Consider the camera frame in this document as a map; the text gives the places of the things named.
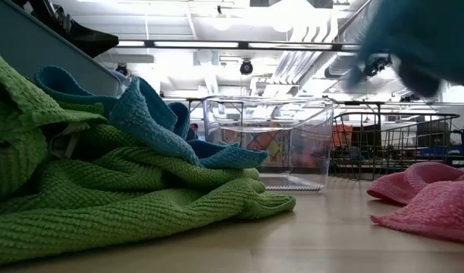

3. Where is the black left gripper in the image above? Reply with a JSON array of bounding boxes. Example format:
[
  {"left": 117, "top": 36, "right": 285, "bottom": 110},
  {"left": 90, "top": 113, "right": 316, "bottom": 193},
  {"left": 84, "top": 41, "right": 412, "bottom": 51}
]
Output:
[{"left": 11, "top": 0, "right": 120, "bottom": 58}]

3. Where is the blue microfiber towel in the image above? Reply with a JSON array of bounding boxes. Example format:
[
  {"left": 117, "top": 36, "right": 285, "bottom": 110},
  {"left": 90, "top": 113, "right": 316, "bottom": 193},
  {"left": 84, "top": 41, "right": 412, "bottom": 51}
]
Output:
[
  {"left": 345, "top": 0, "right": 464, "bottom": 99},
  {"left": 33, "top": 65, "right": 269, "bottom": 170}
]

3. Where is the green microfiber towel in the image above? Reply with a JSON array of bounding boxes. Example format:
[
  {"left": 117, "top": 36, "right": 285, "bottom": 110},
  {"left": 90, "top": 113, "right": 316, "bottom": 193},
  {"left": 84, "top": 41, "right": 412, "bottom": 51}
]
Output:
[
  {"left": 0, "top": 123, "right": 297, "bottom": 266},
  {"left": 0, "top": 45, "right": 108, "bottom": 200}
]

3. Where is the pink microfiber towel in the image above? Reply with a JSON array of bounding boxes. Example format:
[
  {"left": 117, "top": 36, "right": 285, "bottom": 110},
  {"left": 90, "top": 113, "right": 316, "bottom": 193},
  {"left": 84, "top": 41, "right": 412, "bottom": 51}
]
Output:
[{"left": 366, "top": 162, "right": 464, "bottom": 244}]

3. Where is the teal plastic basket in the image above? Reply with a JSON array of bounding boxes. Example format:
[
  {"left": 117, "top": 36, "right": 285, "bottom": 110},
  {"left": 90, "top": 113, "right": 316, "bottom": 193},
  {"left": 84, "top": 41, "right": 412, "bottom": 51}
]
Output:
[{"left": 0, "top": 0, "right": 122, "bottom": 98}]

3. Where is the clear plastic bin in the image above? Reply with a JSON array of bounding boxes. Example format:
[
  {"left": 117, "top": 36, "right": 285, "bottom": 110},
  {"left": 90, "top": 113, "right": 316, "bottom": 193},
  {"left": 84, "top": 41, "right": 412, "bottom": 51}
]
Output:
[{"left": 201, "top": 95, "right": 334, "bottom": 193}]

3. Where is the black framed background table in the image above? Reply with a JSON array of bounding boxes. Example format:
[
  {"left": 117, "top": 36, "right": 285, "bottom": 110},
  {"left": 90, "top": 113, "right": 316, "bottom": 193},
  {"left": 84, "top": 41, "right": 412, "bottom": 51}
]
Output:
[{"left": 332, "top": 100, "right": 464, "bottom": 128}]

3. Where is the black ceiling spotlight cluster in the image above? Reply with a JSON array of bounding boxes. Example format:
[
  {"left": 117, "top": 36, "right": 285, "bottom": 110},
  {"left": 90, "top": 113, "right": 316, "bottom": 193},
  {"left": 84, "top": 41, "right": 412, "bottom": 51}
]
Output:
[{"left": 362, "top": 52, "right": 393, "bottom": 79}]

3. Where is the dark computer monitor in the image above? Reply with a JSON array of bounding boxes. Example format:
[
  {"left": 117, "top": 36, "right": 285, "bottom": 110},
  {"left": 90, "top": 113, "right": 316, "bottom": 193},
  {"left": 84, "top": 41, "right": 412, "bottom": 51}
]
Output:
[{"left": 416, "top": 120, "right": 450, "bottom": 148}]

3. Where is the black ceiling light rail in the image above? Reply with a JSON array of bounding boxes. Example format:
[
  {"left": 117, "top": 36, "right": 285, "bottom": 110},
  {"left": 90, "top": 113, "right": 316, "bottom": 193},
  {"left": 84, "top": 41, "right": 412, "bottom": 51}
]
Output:
[{"left": 116, "top": 39, "right": 364, "bottom": 52}]

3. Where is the silver ventilation duct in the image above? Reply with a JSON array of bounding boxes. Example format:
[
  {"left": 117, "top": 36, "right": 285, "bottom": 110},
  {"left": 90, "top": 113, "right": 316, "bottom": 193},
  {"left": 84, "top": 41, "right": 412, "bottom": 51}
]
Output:
[{"left": 324, "top": 51, "right": 365, "bottom": 79}]

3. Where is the black wire basket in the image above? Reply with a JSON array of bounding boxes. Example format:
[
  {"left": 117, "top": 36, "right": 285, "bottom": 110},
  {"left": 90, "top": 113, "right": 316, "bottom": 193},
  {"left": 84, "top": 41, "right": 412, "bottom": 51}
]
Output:
[{"left": 330, "top": 111, "right": 464, "bottom": 181}]

